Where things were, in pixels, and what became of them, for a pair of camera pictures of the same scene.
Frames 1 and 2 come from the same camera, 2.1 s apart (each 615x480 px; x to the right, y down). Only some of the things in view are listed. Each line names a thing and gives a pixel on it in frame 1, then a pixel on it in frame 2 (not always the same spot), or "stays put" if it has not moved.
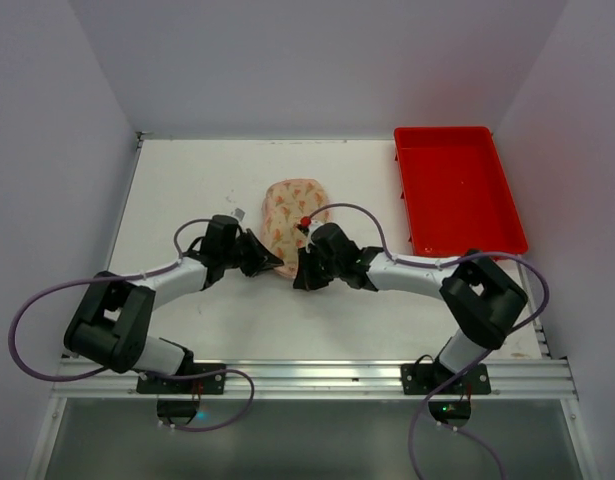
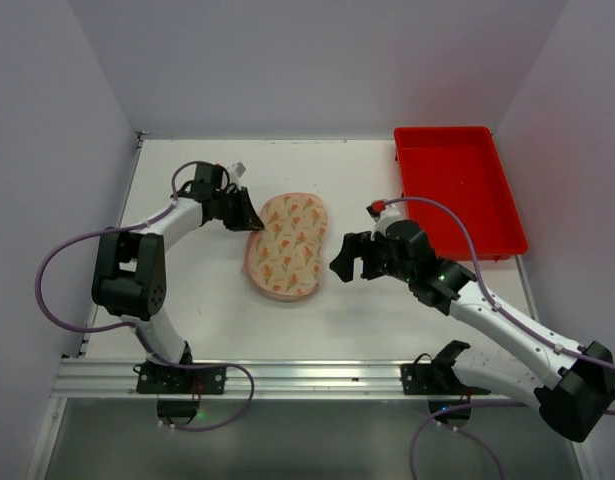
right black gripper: [314, 264] → [368, 255]
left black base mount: [178, 394] stays put
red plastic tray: [456, 192] stays put
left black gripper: [250, 253] → [232, 209]
